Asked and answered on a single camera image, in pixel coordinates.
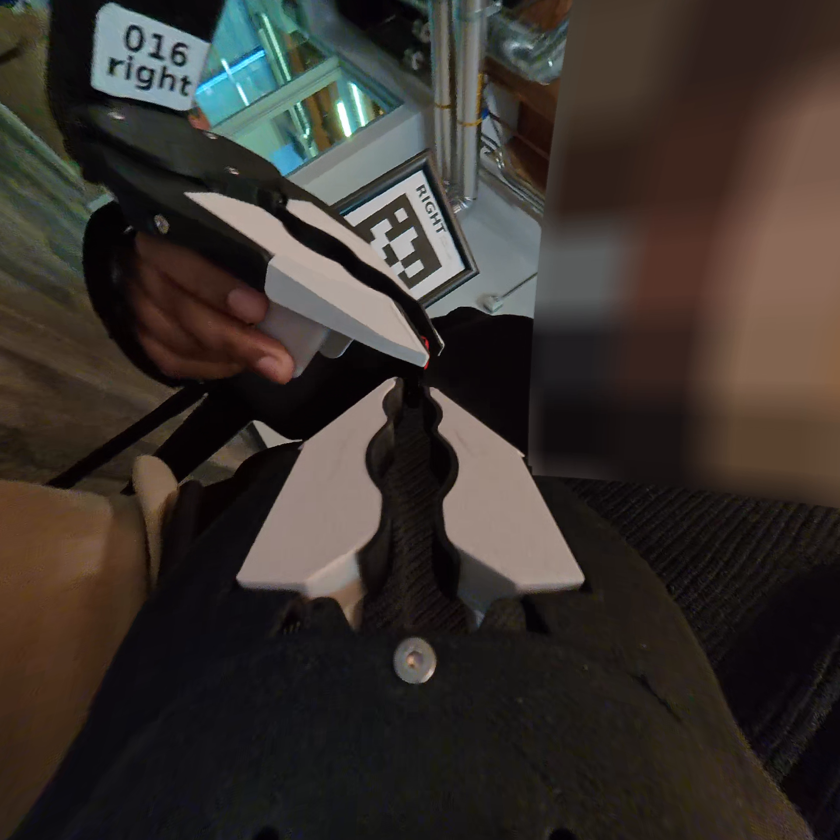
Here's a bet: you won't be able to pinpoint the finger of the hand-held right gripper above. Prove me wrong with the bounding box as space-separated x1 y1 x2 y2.
184 190 432 379
281 197 448 357

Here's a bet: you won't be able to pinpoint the person's right hand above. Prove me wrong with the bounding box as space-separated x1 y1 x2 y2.
126 233 296 386

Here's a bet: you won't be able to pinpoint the vertical metal pipes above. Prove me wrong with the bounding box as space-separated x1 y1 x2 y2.
430 0 488 212

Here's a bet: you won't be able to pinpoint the person's black sweater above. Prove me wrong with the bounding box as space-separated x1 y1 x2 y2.
367 307 840 840

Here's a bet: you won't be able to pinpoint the red black lego assembly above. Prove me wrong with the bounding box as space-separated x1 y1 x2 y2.
402 333 435 411

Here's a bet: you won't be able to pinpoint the black framed marker sign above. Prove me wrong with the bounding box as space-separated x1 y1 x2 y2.
331 150 479 309

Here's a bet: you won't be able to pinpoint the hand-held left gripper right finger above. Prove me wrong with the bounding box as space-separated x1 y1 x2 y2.
428 387 585 613

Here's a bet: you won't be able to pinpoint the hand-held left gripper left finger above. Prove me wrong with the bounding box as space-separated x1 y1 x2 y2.
236 377 403 626

